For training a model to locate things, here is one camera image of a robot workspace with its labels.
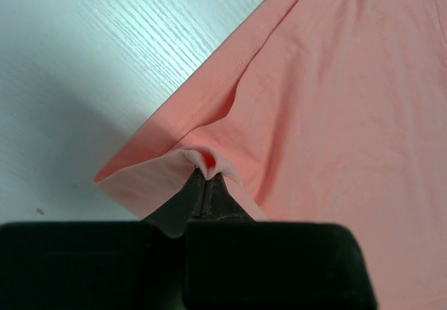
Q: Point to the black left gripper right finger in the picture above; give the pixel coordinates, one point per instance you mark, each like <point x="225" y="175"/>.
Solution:
<point x="235" y="262"/>

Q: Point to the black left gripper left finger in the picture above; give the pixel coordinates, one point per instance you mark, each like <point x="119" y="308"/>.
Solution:
<point x="99" y="265"/>

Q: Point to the pink t shirt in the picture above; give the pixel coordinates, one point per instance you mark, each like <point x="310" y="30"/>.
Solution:
<point x="317" y="110"/>

